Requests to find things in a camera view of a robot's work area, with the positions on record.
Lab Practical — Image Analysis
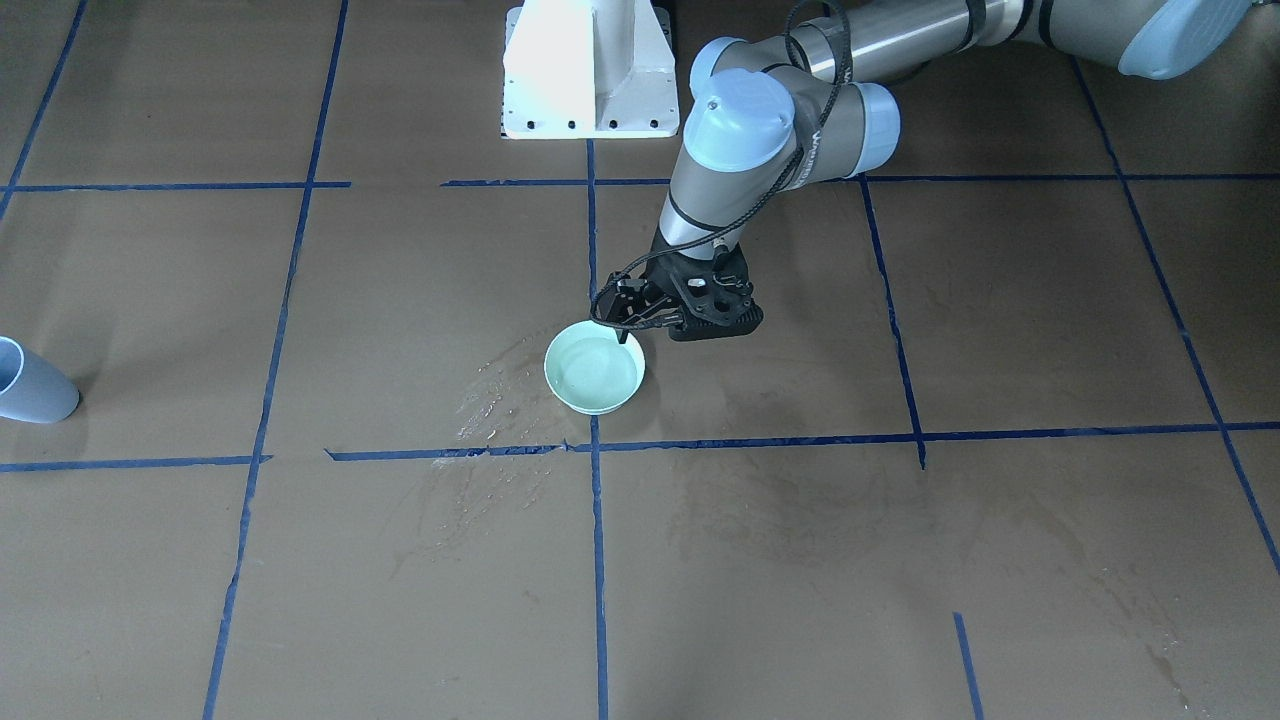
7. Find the light blue cup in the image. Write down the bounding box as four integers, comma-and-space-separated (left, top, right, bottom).
1, 336, 81, 424

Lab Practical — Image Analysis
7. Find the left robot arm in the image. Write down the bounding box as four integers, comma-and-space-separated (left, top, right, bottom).
589, 1, 1251, 343

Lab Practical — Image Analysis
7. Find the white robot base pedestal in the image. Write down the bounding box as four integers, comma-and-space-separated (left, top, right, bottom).
500, 1, 680, 140

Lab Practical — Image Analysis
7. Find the mint green bowl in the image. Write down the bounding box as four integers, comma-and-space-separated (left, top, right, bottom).
543, 322, 646, 416

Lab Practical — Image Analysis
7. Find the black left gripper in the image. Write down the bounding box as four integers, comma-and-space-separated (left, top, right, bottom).
591, 249, 764, 345

